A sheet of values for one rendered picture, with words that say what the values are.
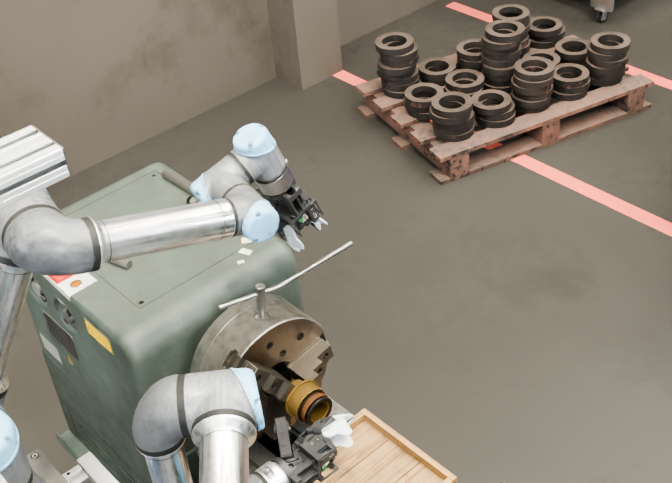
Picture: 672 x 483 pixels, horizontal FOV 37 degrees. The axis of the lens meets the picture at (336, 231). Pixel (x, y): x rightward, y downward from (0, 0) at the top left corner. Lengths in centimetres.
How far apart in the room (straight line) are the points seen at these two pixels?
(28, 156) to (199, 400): 64
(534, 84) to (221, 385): 334
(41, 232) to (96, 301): 62
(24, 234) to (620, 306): 283
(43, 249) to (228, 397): 41
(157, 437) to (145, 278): 59
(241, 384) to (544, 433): 195
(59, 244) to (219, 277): 67
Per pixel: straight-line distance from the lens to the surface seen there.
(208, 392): 182
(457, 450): 355
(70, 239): 174
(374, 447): 240
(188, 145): 525
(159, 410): 184
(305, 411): 220
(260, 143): 196
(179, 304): 228
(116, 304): 232
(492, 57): 510
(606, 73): 521
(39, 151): 138
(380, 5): 617
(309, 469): 213
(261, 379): 220
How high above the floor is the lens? 271
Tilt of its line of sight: 37 degrees down
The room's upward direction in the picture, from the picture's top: 6 degrees counter-clockwise
